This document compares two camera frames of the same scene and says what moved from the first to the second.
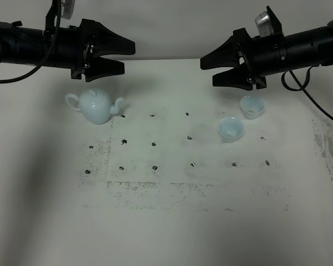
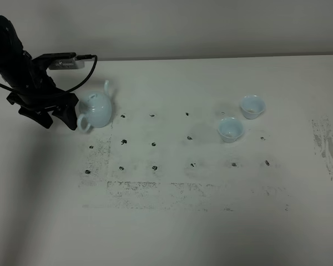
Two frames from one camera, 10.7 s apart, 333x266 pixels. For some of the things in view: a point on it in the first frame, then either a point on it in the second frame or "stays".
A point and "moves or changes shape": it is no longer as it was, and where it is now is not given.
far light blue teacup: (252, 106) stays
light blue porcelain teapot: (95, 105) moves or changes shape
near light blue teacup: (230, 128) stays
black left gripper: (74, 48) → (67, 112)
